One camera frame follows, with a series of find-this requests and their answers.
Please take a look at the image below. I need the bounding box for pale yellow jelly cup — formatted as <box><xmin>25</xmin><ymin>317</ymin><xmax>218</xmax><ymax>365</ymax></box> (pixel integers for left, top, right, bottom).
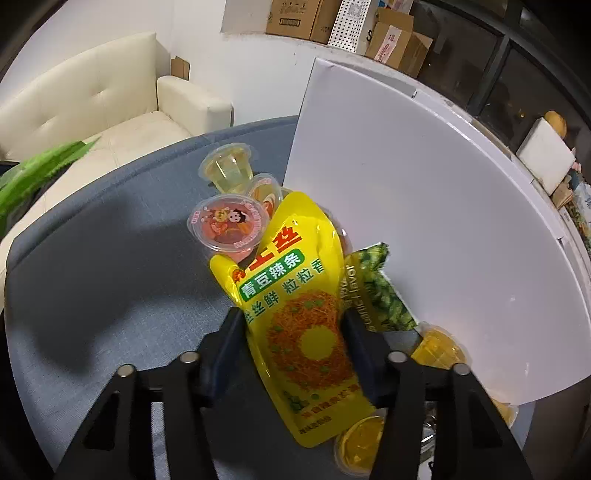
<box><xmin>198</xmin><ymin>143</ymin><xmax>257</xmax><ymax>195</ymax></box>

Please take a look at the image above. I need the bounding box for red cartoon lid jelly cup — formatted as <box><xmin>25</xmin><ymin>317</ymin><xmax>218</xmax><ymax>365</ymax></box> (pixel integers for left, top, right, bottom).
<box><xmin>187</xmin><ymin>194</ymin><xmax>272</xmax><ymax>264</ymax></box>

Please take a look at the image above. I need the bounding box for green pea snack packet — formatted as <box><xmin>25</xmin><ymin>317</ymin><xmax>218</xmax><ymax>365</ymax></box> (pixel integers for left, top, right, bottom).
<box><xmin>344</xmin><ymin>242</ymin><xmax>419</xmax><ymax>333</ymax></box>

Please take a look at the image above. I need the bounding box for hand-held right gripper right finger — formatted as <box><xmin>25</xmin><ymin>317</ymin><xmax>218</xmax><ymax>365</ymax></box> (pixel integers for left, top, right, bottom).
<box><xmin>339</xmin><ymin>316</ymin><xmax>527</xmax><ymax>480</ymax></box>

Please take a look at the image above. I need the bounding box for tall brown cardboard box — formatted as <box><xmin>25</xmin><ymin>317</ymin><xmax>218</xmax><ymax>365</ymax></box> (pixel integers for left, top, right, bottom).
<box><xmin>265</xmin><ymin>0</ymin><xmax>342</xmax><ymax>44</ymax></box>

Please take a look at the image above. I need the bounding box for white cardboard box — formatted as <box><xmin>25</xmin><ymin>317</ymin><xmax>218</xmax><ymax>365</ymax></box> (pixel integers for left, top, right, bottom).
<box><xmin>281</xmin><ymin>58</ymin><xmax>591</xmax><ymax>407</ymax></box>

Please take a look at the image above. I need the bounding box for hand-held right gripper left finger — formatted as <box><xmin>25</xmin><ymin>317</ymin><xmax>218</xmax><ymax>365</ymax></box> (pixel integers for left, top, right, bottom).
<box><xmin>53</xmin><ymin>307</ymin><xmax>248</xmax><ymax>480</ymax></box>

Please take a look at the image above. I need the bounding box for orange jelly cup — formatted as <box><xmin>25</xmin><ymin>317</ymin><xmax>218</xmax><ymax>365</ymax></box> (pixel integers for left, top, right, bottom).
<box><xmin>245</xmin><ymin>173</ymin><xmax>283</xmax><ymax>217</ymax></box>

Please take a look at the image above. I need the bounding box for white dotted paper bag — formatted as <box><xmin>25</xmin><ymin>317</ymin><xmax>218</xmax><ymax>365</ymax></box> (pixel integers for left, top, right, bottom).
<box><xmin>328</xmin><ymin>0</ymin><xmax>384</xmax><ymax>52</ymax></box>

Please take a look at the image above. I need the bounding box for green plant leaf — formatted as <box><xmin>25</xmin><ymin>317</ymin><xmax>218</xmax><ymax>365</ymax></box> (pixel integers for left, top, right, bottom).
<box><xmin>0</xmin><ymin>137</ymin><xmax>100</xmax><ymax>227</ymax></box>

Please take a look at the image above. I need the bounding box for white foam block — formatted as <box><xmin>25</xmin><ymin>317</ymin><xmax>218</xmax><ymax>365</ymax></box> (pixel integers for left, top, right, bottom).
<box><xmin>516</xmin><ymin>117</ymin><xmax>577</xmax><ymax>195</ymax></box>

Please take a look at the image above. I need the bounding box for cream leather sofa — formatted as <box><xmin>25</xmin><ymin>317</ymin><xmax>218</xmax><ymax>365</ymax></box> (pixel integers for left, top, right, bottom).
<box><xmin>0</xmin><ymin>31</ymin><xmax>234</xmax><ymax>232</ymax></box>

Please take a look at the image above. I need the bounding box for printed carton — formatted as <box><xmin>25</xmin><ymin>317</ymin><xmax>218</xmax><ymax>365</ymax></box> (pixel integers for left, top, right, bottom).
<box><xmin>561</xmin><ymin>180</ymin><xmax>591</xmax><ymax>252</ymax></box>

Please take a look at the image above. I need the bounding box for grey-blue tablecloth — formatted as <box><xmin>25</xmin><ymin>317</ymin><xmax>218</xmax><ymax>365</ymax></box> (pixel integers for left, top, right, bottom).
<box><xmin>2</xmin><ymin>115</ymin><xmax>536</xmax><ymax>480</ymax></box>

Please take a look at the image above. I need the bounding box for yellow snack pouch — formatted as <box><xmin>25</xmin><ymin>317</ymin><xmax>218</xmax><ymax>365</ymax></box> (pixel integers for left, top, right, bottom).
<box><xmin>209</xmin><ymin>191</ymin><xmax>377</xmax><ymax>448</ymax></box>

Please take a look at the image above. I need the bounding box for open brown cardboard box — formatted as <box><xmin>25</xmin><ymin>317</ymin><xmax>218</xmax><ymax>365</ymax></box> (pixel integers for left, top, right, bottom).
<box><xmin>365</xmin><ymin>9</ymin><xmax>435</xmax><ymax>77</ymax></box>

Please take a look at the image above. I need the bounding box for yellow pomelo fruit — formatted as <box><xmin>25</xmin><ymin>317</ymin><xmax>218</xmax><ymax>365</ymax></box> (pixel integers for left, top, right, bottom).
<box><xmin>544</xmin><ymin>110</ymin><xmax>568</xmax><ymax>137</ymax></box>

